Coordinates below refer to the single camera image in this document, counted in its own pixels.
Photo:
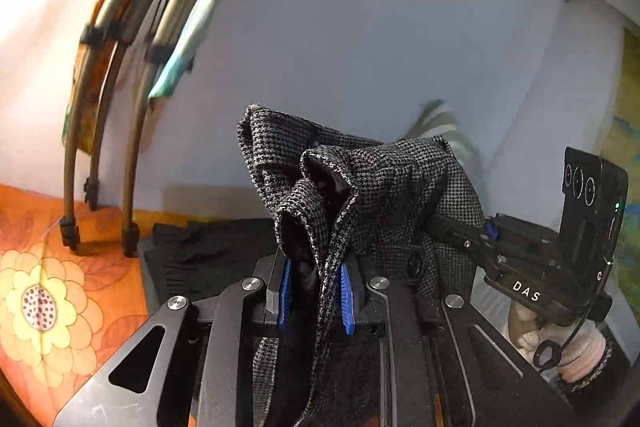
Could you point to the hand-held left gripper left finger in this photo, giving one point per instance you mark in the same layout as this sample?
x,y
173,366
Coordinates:
x,y
286,292

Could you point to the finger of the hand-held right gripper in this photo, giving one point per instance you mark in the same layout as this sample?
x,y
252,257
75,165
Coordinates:
x,y
460,237

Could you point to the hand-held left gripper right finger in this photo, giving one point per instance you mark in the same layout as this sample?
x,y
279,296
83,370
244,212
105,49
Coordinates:
x,y
346,302

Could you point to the grey houndstooth pants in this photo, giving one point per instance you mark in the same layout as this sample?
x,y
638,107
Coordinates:
x,y
390,187

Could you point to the person's right forearm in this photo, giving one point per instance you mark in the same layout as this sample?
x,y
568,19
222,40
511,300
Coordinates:
x,y
605,387

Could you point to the black folded pants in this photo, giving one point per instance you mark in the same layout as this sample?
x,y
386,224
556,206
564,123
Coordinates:
x,y
210,247

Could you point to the person's right hand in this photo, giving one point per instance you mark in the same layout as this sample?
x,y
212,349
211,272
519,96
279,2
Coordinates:
x,y
525,327

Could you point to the green striped white blanket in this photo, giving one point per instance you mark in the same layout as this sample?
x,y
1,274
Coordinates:
x,y
440,122

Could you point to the yellow green printed cloth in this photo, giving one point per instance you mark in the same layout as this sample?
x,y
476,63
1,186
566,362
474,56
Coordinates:
x,y
630,132

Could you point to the orange floral blanket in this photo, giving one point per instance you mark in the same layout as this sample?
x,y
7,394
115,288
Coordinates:
x,y
40,297

